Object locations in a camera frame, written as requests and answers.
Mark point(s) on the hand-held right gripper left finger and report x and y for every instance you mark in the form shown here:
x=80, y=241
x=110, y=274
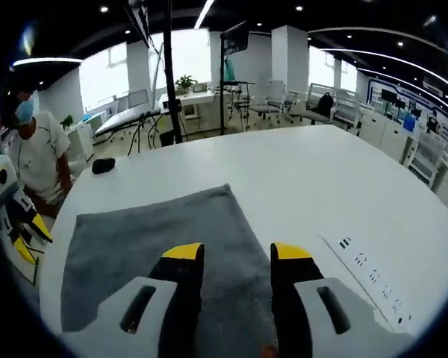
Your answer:
x=171, y=309

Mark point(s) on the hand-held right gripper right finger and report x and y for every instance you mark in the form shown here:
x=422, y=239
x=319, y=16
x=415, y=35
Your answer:
x=295, y=309

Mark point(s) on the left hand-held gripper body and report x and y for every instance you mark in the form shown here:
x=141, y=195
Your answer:
x=5, y=186

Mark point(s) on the grey towel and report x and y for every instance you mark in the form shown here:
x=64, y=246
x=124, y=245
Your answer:
x=142, y=231

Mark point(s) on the person's right hand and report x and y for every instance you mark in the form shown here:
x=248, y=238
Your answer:
x=270, y=353

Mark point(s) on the white table socket strip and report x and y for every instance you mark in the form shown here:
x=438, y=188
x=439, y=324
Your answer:
x=366, y=276

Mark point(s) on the small black case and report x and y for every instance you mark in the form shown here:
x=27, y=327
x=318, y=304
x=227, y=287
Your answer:
x=104, y=166

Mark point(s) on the white table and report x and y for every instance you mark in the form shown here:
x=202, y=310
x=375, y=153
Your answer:
x=302, y=179

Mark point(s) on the black pole stand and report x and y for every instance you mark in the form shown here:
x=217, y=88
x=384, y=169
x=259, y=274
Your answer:
x=171, y=74

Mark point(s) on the white office chair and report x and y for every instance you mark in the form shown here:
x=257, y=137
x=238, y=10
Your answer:
x=315, y=108
x=274, y=100

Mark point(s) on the small potted plant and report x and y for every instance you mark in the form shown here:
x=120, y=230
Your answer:
x=185, y=83

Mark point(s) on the black bag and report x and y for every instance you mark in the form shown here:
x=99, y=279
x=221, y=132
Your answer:
x=325, y=104

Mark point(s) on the black monitor stand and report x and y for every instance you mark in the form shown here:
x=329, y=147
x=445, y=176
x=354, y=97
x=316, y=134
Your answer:
x=235, y=37

